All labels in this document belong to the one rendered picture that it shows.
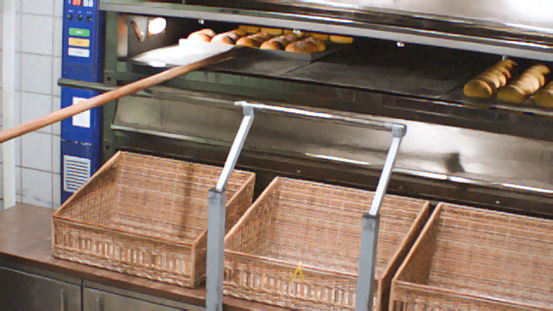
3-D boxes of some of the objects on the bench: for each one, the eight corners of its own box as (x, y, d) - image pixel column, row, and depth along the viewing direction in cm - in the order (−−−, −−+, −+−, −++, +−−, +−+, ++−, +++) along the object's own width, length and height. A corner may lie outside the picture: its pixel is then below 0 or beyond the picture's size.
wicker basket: (271, 250, 409) (275, 174, 401) (424, 277, 387) (432, 199, 380) (210, 293, 365) (212, 210, 358) (378, 327, 344) (386, 241, 337)
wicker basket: (117, 220, 431) (118, 149, 424) (255, 247, 410) (258, 172, 403) (48, 257, 387) (47, 180, 380) (194, 290, 367) (196, 207, 360)
